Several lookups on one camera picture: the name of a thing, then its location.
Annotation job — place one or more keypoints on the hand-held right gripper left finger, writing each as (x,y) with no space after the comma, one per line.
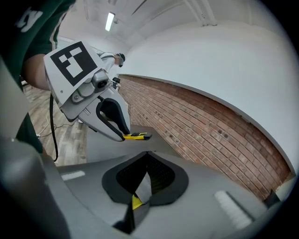
(88,191)

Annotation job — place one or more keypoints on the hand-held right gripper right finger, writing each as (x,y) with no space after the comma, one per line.
(198,198)

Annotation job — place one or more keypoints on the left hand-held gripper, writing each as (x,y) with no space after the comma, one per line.
(67,93)

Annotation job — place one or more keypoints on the small yellow knife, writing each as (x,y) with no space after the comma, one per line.
(137,137)

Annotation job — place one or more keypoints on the person's left forearm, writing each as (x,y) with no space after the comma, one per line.
(35,72)

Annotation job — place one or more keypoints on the long ceiling light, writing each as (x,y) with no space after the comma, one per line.
(109,21)

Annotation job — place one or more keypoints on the person's green shirt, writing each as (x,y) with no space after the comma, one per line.
(30,30)

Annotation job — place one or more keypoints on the white ceiling pipes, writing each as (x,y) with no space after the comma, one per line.
(208,16)

